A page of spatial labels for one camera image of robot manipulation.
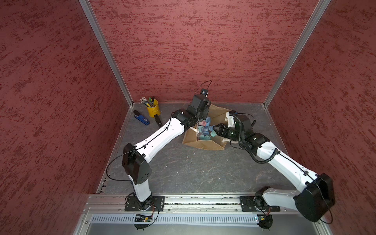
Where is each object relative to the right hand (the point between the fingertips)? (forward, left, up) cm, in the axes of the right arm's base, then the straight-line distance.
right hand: (213, 131), depth 79 cm
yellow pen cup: (+29, +39, -12) cm, 50 cm away
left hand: (+10, +7, +8) cm, 15 cm away
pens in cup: (+31, +42, -6) cm, 53 cm away
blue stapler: (+28, +53, -16) cm, 62 cm away
